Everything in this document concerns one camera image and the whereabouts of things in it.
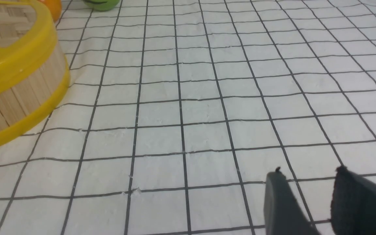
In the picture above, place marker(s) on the white black grid tablecloth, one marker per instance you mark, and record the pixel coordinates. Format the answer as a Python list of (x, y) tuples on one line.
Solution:
[(180, 108)]

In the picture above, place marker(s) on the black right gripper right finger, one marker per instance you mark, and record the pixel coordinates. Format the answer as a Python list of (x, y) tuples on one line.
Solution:
[(353, 205)]

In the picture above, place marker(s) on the green toy fruit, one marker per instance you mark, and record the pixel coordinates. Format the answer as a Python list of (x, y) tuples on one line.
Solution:
[(101, 5)]

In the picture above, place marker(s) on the yellow rimmed bamboo steamer lid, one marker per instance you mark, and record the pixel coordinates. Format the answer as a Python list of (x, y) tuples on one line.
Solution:
[(34, 72)]

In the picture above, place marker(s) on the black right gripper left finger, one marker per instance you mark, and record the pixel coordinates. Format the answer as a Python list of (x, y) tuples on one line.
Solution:
[(282, 213)]

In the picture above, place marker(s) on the orange toy fruit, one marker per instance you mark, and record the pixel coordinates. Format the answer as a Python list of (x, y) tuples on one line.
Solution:
[(55, 8)]

